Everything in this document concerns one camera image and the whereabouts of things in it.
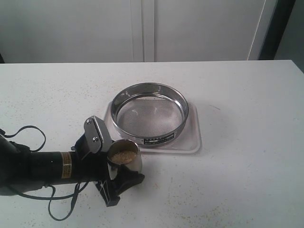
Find stainless steel cup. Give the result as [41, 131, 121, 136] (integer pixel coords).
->
[107, 139, 143, 172]

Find white plastic tray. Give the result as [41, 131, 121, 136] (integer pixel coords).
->
[103, 102, 201, 154]

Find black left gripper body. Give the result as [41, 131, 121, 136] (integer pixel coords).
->
[70, 134, 120, 206]

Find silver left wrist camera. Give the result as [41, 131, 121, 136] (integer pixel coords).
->
[84, 115, 113, 153]

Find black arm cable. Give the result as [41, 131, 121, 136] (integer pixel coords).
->
[0, 125, 90, 221]

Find yellow millet grains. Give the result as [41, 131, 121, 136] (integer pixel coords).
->
[111, 151, 137, 164]

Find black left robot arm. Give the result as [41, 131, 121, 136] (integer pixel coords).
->
[0, 135, 144, 207]

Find round stainless steel sieve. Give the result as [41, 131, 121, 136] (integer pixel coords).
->
[110, 82, 190, 148]

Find white cabinet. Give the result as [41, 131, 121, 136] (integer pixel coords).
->
[0, 0, 277, 63]

